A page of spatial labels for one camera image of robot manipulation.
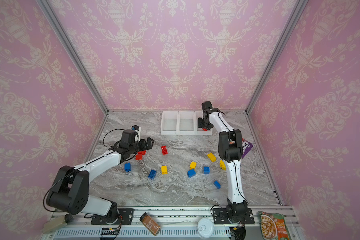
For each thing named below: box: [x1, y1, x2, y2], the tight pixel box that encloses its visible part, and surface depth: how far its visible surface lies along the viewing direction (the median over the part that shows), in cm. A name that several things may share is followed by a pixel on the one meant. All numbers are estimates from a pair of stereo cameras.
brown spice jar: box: [139, 212, 161, 236], surface depth 70 cm
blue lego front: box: [213, 180, 222, 190], surface depth 85 cm
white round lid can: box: [197, 217, 214, 239], surface depth 68 cm
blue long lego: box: [148, 169, 157, 180], surface depth 89 cm
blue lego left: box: [124, 162, 132, 172], surface depth 91 cm
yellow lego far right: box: [219, 160, 227, 171], surface depth 91 cm
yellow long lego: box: [207, 152, 217, 163], surface depth 96 cm
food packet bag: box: [258, 211, 290, 240], surface depth 72 cm
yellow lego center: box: [161, 165, 168, 175], surface depth 89 cm
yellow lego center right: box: [189, 161, 197, 170], surface depth 91 cm
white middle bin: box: [178, 111, 196, 135], surface depth 111 cm
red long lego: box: [161, 145, 168, 156], surface depth 99 cm
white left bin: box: [160, 111, 179, 135], surface depth 112 cm
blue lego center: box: [187, 169, 196, 178], surface depth 89 cm
